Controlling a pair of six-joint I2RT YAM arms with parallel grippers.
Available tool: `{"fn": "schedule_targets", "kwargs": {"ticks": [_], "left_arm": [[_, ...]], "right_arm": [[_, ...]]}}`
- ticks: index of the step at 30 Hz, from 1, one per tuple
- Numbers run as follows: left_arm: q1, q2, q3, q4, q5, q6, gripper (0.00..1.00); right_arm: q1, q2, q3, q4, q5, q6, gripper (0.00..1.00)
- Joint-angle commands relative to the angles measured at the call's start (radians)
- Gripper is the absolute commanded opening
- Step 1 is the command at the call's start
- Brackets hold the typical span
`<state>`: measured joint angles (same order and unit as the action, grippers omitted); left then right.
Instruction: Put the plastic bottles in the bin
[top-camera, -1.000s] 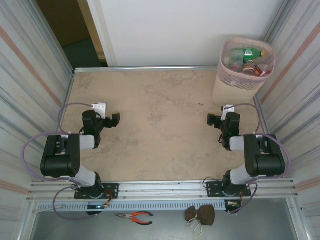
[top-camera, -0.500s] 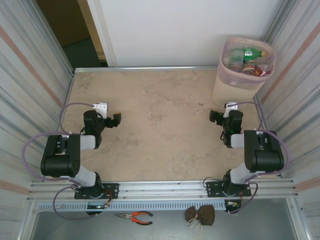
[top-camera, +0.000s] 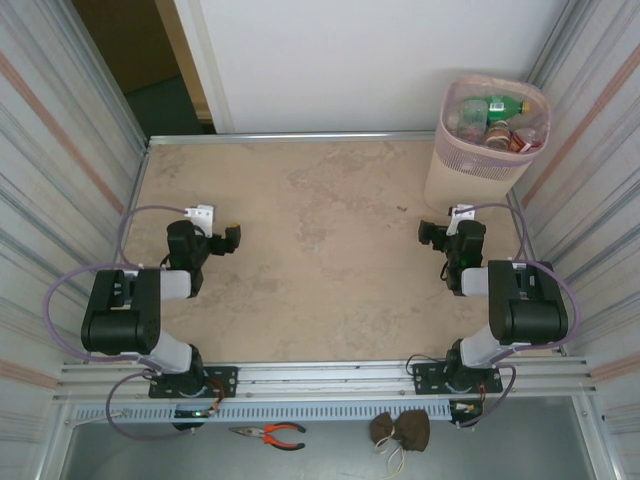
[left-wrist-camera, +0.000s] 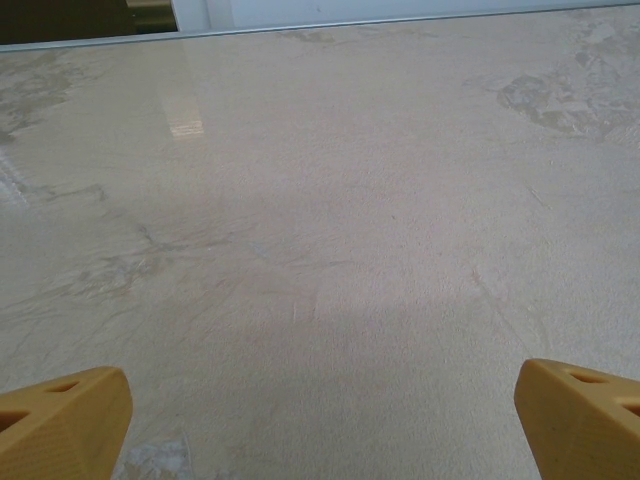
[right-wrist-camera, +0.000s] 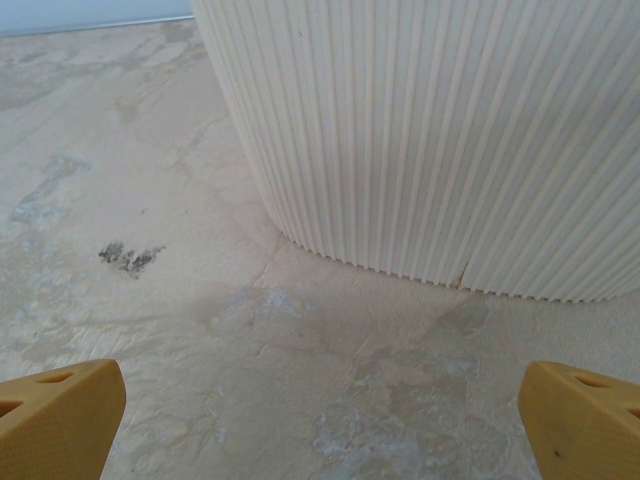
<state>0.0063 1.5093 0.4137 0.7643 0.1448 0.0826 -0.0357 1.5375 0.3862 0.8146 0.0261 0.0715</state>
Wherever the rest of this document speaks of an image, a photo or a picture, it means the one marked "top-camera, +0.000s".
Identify brown wooden door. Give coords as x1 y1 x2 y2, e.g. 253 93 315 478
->
72 0 182 96

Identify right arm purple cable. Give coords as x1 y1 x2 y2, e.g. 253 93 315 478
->
457 202 581 430

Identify grooved aluminium mounting rail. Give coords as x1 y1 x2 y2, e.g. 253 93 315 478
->
52 355 599 405

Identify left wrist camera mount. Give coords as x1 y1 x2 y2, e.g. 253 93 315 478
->
183 203 217 237

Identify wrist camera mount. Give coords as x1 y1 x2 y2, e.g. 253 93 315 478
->
183 203 217 237
446 203 477 236

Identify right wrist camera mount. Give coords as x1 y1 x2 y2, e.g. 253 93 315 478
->
446 203 477 236

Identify beige plastic waste bin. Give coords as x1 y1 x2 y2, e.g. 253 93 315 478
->
423 73 551 214

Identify brown cloth pouch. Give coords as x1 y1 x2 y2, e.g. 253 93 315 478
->
369 412 432 474

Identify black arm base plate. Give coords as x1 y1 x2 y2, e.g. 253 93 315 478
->
412 362 504 396
148 366 239 400

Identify white door frame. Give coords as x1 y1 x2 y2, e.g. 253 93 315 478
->
169 0 236 136

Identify orange handled pliers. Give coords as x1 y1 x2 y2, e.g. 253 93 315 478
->
228 422 307 452

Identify grey metal shelf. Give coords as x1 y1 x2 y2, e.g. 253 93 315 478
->
42 397 619 480

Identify green soda bottle yellow cap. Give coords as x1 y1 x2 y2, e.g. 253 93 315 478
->
485 95 533 125

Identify white slotted cable duct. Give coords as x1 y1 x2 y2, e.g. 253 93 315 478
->
67 401 454 425

